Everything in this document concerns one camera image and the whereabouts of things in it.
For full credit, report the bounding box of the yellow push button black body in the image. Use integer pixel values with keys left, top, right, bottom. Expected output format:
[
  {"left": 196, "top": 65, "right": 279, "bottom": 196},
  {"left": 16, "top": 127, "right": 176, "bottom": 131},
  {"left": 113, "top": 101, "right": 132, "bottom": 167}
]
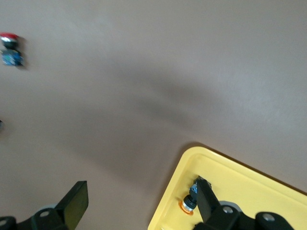
[{"left": 178, "top": 176, "right": 212, "bottom": 215}]

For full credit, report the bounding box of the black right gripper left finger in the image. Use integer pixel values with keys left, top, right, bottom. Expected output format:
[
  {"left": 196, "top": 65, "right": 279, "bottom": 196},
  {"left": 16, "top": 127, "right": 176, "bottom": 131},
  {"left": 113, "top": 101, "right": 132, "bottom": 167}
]
[{"left": 18, "top": 181, "right": 89, "bottom": 230}]

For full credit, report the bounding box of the yellow plastic tray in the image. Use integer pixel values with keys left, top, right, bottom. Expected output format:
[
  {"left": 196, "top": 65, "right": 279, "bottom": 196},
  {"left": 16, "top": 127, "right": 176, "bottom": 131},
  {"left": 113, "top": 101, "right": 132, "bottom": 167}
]
[{"left": 147, "top": 146, "right": 307, "bottom": 230}]

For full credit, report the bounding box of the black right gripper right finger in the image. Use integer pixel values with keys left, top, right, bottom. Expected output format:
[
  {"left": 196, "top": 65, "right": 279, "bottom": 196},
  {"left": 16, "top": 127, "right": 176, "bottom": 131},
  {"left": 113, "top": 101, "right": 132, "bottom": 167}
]
[{"left": 194, "top": 179, "right": 255, "bottom": 230}]

